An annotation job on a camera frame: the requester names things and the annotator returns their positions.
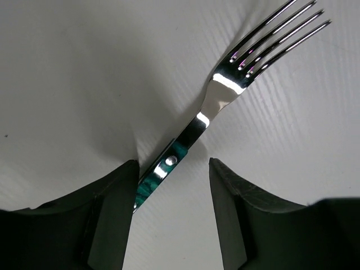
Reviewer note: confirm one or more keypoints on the silver fork teal handle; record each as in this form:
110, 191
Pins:
233, 74

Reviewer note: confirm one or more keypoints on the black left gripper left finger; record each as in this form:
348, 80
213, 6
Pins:
86, 229

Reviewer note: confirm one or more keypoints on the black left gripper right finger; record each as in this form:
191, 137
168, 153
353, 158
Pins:
259, 230

